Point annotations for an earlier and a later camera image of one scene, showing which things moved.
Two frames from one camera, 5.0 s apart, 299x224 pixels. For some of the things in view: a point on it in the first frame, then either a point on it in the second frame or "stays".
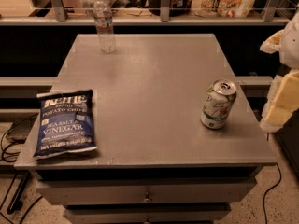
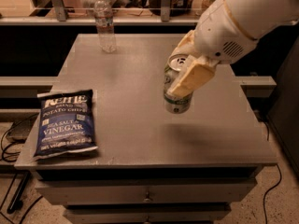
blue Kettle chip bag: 66,123 stays
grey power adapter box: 21,129 stays
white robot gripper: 291,44 → 221,33
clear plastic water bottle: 104,23 stays
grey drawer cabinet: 155,161 stays
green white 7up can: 219,99 → 175,104
